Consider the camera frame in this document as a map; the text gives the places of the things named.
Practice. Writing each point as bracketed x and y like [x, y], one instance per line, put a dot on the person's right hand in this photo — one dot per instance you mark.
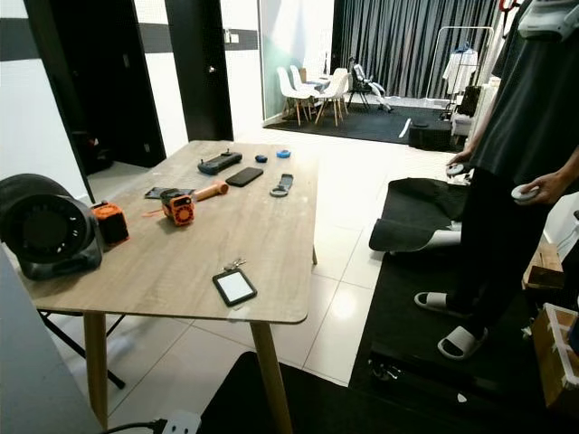
[463, 158]

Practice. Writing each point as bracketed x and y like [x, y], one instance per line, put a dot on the person's left hand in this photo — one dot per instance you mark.
[552, 186]

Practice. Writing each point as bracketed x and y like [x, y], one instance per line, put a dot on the white handheld VR controller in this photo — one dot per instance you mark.
[522, 192]
[453, 170]

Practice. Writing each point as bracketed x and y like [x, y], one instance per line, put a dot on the card holder with keys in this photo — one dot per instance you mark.
[233, 287]

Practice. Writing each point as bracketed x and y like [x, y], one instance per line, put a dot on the black storage box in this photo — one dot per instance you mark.
[430, 136]

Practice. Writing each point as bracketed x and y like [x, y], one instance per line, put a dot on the person in black clothes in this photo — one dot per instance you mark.
[507, 163]

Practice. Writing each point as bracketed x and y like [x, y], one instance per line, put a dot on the black cloth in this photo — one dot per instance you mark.
[416, 212]

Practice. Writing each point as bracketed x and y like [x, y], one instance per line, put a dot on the brown cardboard box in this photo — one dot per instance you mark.
[543, 267]

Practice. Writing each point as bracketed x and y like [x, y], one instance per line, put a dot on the white rounded object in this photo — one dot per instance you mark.
[443, 238]

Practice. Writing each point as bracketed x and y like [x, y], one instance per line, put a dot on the white hanging shirt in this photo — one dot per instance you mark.
[461, 70]

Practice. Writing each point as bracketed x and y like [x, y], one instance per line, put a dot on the black round fan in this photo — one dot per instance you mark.
[50, 226]

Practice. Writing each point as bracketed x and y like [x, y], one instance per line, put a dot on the metal clothes rack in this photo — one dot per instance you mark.
[438, 65]

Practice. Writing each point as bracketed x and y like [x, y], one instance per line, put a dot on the dark rug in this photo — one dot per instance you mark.
[353, 124]

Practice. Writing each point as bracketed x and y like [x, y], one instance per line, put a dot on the black bag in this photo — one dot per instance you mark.
[90, 152]

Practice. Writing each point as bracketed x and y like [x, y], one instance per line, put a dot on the dark grey curtain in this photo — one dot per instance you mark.
[398, 41]

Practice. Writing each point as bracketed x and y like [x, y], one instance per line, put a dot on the white slide sandal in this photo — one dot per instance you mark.
[461, 342]
[436, 301]

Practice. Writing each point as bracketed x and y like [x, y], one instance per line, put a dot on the white chair with wooden legs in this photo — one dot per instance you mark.
[335, 87]
[294, 89]

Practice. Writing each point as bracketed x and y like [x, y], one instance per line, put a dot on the orange and black box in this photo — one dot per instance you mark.
[110, 222]

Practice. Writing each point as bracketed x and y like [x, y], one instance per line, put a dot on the grey VR headset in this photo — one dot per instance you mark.
[547, 16]

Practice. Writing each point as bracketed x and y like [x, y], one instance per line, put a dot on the wooden crate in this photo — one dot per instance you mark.
[556, 353]

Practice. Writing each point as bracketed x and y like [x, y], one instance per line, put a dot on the black door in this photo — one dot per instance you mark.
[199, 68]
[109, 81]

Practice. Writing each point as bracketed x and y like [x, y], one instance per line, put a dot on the small blue round object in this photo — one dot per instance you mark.
[283, 154]

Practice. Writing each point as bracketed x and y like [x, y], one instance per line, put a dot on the grey remote control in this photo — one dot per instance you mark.
[282, 185]

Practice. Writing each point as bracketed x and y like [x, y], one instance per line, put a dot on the black flat device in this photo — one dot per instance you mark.
[165, 193]

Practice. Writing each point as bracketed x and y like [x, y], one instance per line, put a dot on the small black puck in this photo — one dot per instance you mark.
[261, 157]

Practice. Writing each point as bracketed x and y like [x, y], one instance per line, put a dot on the orange and black handheld tool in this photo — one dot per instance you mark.
[185, 203]

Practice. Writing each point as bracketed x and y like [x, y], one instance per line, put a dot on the black smartphone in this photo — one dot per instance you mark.
[244, 176]

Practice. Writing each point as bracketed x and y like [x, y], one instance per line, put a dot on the small metal hardware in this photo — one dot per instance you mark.
[384, 369]

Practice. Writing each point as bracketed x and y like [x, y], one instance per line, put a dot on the wooden table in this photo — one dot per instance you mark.
[190, 235]

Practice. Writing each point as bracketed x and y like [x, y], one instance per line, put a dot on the black game controller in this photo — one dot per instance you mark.
[219, 163]

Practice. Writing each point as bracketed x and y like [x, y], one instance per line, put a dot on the black floor mat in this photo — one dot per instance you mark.
[371, 398]

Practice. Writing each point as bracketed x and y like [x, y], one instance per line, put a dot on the small white wall switch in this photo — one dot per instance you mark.
[231, 36]

